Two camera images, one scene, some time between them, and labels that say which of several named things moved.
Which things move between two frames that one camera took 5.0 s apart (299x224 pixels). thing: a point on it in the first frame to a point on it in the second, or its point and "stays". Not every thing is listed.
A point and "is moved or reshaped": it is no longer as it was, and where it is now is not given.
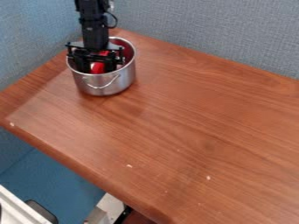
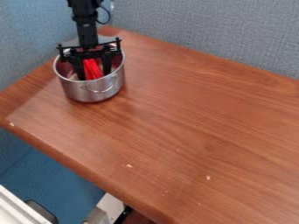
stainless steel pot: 111,83 is moved or reshaped
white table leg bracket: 107,212 stays
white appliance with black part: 19,212 stays
